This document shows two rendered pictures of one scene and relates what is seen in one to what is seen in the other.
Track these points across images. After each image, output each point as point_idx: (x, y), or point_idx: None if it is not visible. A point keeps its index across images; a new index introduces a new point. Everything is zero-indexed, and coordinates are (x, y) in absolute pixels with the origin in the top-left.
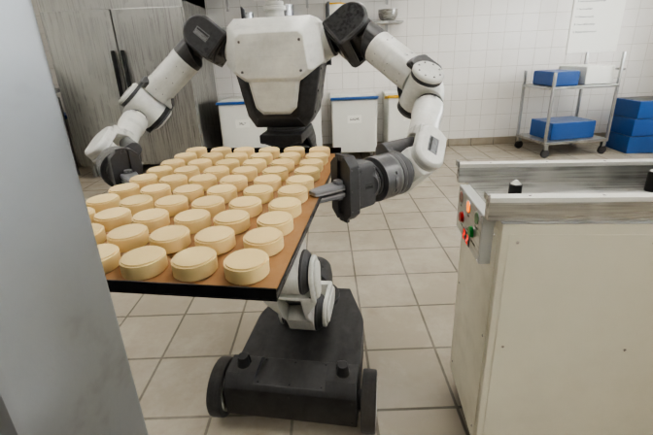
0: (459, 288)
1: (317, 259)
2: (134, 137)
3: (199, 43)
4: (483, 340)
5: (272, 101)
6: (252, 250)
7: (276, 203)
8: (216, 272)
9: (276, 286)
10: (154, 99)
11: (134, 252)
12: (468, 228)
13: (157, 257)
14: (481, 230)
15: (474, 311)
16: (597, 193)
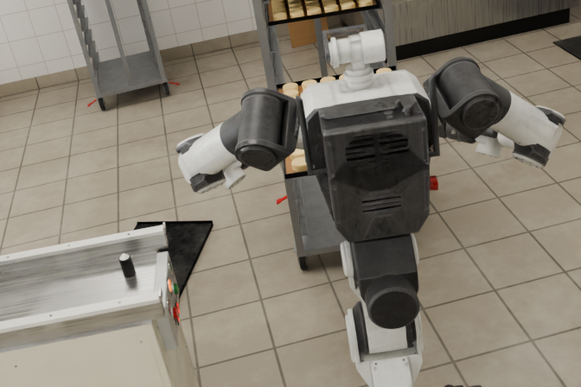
0: None
1: (347, 322)
2: (500, 135)
3: None
4: (186, 345)
5: (367, 156)
6: (290, 87)
7: None
8: (302, 89)
9: (278, 90)
10: None
11: (331, 79)
12: (176, 285)
13: (321, 79)
14: (171, 263)
15: (184, 362)
16: (72, 246)
